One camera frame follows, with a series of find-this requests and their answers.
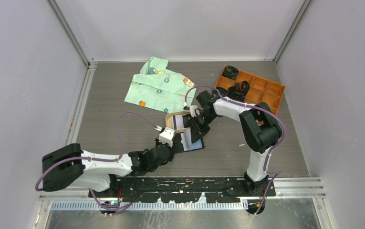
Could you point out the slotted metal cable duct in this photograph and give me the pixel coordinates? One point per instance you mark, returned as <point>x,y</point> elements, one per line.
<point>200,205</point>

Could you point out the orange compartment organizer tray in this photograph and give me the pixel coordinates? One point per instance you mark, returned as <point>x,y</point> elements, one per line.
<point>261,89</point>

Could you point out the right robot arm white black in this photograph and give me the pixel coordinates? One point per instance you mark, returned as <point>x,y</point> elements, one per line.
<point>261,129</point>

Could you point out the black leather card holder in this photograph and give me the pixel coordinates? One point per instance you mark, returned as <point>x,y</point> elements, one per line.
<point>193,142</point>

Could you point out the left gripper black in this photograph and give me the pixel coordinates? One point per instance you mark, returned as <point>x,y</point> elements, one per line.
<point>172,148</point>

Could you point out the rolled dark belt front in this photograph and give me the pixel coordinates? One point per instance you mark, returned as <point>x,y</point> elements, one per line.
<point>220,92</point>

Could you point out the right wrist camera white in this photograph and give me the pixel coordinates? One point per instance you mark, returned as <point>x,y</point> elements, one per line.
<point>192,109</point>

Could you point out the white striped card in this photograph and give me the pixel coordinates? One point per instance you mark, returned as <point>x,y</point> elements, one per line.
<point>178,122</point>

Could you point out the rolled dark belt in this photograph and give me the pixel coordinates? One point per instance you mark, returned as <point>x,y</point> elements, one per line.
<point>220,92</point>
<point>230,72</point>

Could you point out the rolled dark belt back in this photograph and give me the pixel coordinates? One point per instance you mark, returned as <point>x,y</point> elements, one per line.
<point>230,72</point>

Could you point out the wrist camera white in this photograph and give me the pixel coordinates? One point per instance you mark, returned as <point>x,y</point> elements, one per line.
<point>192,109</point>
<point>166,135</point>

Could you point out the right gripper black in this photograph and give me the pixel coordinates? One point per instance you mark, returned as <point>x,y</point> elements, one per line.
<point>197,131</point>

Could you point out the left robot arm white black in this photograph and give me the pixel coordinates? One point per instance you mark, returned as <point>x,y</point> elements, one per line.
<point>70,166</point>

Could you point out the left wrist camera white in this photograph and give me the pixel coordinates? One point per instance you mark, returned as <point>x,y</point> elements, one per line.
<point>166,135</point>

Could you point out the beige oval tray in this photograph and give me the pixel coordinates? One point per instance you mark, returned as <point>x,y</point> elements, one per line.
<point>170,123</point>

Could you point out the green cartoon print cloth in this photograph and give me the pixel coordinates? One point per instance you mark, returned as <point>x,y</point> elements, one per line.
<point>159,88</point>

